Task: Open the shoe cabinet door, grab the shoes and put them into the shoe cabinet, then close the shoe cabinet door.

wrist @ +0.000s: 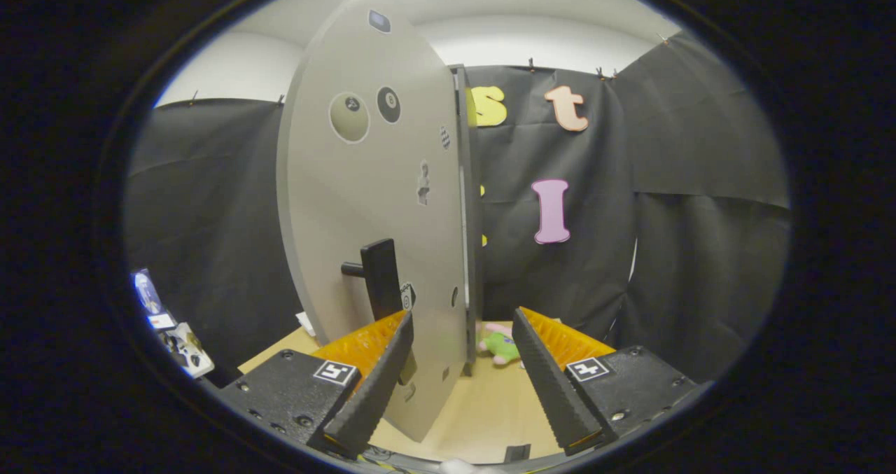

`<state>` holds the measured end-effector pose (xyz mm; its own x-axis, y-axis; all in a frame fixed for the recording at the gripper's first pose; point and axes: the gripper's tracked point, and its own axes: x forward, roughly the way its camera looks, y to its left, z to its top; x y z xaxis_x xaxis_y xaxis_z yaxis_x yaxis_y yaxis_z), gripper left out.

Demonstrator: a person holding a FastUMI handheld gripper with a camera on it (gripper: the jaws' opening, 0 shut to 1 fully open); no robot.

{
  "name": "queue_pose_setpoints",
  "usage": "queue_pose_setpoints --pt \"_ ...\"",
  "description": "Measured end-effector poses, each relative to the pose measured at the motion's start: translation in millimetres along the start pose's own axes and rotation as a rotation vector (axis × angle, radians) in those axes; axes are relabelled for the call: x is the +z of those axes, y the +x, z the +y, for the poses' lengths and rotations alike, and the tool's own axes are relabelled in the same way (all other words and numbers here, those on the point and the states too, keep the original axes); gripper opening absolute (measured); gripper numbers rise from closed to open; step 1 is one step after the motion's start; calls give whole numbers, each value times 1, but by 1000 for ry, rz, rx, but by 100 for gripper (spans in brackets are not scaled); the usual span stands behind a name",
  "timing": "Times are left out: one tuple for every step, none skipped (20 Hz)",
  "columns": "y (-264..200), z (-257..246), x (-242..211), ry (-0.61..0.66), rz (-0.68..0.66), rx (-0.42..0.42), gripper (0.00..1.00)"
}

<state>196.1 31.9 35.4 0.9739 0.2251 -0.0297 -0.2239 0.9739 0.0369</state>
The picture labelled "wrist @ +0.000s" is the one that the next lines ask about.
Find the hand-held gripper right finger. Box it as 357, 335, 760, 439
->
511, 306, 701, 457

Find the dark grey shoe cabinet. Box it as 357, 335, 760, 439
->
448, 64, 485, 377

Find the light grey shoe cabinet door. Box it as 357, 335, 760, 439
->
276, 0, 470, 443

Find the green and pink plush toy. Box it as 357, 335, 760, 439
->
478, 323, 522, 366

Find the black door handle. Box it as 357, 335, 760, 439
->
341, 239, 419, 385

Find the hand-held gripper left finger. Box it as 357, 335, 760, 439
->
213, 309, 415, 459

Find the black backdrop cloth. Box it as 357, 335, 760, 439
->
125, 32, 792, 384

